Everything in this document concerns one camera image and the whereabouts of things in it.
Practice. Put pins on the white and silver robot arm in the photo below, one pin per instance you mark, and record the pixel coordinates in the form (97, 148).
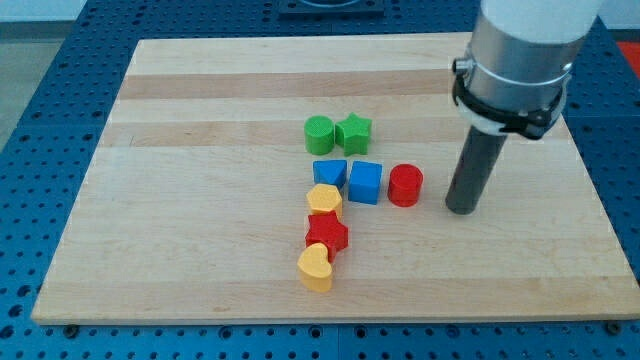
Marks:
(514, 74)

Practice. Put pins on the yellow hexagon block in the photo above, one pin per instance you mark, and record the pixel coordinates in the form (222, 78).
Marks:
(323, 199)

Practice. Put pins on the red star block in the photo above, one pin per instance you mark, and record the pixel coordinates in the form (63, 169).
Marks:
(329, 231)

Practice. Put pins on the green star block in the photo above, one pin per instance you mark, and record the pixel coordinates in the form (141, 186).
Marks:
(353, 134)

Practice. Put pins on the blue triangle block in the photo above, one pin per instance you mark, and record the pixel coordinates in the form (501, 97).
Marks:
(330, 172)

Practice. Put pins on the blue cube block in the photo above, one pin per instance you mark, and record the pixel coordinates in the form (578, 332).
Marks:
(364, 182)

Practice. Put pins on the green cylinder block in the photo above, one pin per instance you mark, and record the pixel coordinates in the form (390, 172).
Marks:
(319, 135)

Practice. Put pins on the red cylinder block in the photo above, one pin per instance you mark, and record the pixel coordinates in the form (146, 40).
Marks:
(405, 183)

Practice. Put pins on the yellow heart block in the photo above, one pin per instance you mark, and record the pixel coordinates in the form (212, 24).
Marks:
(314, 269)

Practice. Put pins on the wooden board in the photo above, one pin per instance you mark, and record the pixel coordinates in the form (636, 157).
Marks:
(193, 209)

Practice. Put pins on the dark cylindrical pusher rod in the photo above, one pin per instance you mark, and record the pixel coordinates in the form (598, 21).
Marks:
(476, 162)

